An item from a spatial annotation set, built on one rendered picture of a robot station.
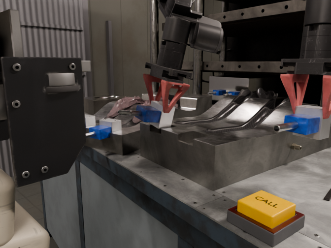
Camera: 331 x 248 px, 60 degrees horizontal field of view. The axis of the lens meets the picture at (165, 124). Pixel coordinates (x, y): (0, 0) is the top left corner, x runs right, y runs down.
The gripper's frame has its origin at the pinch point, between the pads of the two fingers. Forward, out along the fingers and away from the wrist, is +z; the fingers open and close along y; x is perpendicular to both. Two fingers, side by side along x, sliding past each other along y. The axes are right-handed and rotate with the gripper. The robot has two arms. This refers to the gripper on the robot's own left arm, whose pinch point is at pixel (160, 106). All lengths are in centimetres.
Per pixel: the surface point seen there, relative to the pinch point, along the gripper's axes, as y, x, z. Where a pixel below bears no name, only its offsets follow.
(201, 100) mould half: 22.0, -34.9, 1.4
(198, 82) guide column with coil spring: 68, -76, 0
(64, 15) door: 244, -51, -27
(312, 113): -28.8, -10.9, -7.5
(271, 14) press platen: 31, -74, -39
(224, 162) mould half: -19.9, -2.5, 5.3
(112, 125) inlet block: 13.4, 4.1, 9.3
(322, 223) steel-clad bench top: -38.0, -5.7, 7.5
